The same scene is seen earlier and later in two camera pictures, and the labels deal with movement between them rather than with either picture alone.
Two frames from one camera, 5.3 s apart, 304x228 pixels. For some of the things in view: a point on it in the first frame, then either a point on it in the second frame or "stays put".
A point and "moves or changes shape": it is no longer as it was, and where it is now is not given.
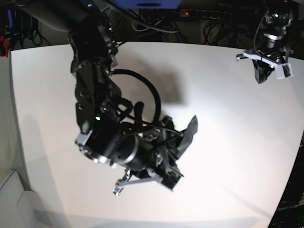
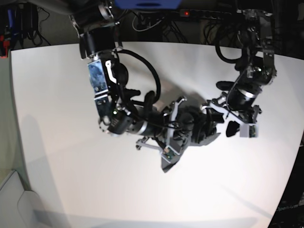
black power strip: [204, 14] stays put
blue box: [148, 4] stays put
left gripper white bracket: [151, 177] to [170, 145]
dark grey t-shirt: [187, 138] moves or changes shape
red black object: [4, 47] stays put
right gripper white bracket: [262, 69] to [233, 126]
